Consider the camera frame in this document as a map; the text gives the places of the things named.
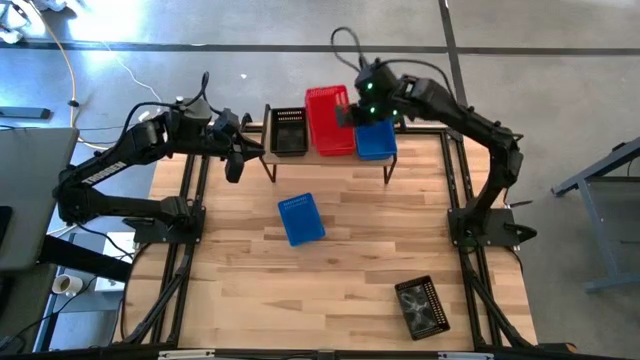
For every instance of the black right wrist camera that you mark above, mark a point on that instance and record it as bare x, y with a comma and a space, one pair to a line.
377, 82

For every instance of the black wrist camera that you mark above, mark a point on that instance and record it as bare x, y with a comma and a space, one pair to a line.
235, 169
377, 82

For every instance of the white box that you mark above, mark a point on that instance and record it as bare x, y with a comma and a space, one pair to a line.
119, 246

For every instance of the blue-grey metal table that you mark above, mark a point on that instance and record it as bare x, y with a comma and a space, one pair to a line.
595, 235

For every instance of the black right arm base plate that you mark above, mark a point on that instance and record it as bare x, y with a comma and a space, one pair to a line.
505, 220

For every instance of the black aluminium table frame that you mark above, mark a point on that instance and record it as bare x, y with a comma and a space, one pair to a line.
182, 252

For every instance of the grey flat bar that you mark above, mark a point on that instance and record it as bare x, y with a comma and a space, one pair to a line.
25, 113

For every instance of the black desk leg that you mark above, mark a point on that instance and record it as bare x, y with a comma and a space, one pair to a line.
85, 257

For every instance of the black plastic basket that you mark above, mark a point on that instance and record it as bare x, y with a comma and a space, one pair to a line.
421, 307
289, 135

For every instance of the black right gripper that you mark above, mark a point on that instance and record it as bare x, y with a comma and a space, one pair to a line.
382, 116

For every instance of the white label strip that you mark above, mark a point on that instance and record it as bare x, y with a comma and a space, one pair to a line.
465, 356
187, 355

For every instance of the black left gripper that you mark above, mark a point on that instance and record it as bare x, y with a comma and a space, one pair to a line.
227, 130

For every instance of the blue plastic basket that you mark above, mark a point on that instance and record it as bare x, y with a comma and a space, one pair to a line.
301, 220
376, 142

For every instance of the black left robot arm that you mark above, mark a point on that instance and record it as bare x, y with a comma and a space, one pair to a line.
140, 142

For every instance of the white floor object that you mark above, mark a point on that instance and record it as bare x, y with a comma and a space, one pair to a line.
10, 35

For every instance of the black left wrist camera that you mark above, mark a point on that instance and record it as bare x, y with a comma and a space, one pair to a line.
235, 169

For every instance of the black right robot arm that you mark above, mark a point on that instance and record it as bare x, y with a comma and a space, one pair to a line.
465, 120

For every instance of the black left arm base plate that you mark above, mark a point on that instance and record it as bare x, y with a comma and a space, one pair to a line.
150, 234

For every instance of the red plastic basket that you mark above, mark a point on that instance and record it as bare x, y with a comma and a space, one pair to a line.
325, 130

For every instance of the wooden shelf with black legs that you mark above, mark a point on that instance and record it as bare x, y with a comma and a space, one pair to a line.
340, 160

